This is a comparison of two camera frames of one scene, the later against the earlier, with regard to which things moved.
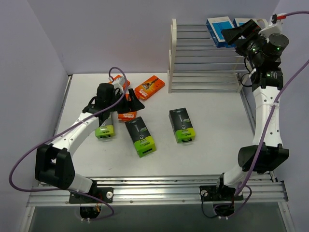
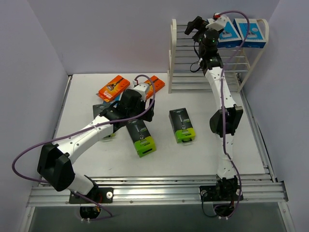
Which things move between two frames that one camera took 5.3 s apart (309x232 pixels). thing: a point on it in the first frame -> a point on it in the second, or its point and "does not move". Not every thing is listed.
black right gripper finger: [231, 35] -> [190, 26]
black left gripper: [124, 104] -> [144, 109]
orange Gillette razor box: [148, 88] does not move
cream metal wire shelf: [196, 65] does not move
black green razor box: [182, 125] does not move
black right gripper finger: [250, 28] -> [199, 20]
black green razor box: [144, 143] does not move
